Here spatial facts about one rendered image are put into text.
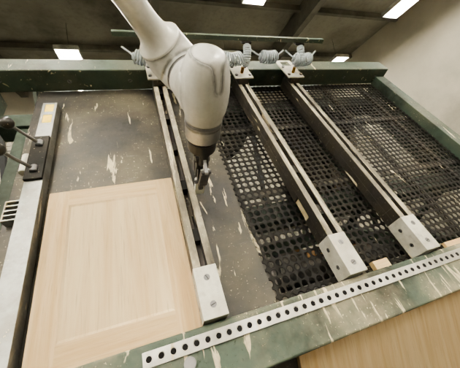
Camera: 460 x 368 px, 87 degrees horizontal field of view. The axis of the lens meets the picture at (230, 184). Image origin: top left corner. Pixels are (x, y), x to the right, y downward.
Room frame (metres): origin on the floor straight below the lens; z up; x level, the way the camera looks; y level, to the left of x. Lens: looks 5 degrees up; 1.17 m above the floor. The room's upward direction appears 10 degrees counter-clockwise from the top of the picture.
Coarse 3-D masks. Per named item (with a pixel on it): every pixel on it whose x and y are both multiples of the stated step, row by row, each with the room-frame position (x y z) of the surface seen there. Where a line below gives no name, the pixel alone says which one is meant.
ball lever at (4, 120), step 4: (0, 120) 0.71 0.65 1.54; (4, 120) 0.71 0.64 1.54; (8, 120) 0.72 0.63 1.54; (12, 120) 0.73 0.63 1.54; (0, 124) 0.71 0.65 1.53; (4, 124) 0.71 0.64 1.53; (8, 124) 0.72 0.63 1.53; (12, 124) 0.73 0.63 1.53; (4, 128) 0.72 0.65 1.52; (8, 128) 0.73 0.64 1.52; (12, 128) 0.74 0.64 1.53; (16, 128) 0.75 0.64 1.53; (20, 132) 0.76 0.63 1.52; (24, 132) 0.77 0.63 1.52; (28, 136) 0.78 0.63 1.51; (32, 140) 0.80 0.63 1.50; (36, 140) 0.80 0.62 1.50; (40, 140) 0.81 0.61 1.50; (36, 144) 0.80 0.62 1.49; (40, 144) 0.81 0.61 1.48
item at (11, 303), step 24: (48, 168) 0.80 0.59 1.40; (24, 192) 0.72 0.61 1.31; (24, 216) 0.68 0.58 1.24; (24, 240) 0.64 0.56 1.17; (24, 264) 0.61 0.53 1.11; (0, 288) 0.57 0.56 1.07; (24, 288) 0.59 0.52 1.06; (0, 312) 0.55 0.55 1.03; (24, 312) 0.58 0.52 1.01; (0, 336) 0.53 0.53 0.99; (0, 360) 0.51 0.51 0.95
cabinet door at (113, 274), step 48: (96, 192) 0.78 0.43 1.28; (144, 192) 0.81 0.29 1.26; (48, 240) 0.67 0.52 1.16; (96, 240) 0.70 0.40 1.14; (144, 240) 0.72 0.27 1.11; (48, 288) 0.61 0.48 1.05; (96, 288) 0.63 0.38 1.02; (144, 288) 0.65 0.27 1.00; (192, 288) 0.66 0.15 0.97; (48, 336) 0.56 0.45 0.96; (96, 336) 0.57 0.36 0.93; (144, 336) 0.59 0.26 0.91
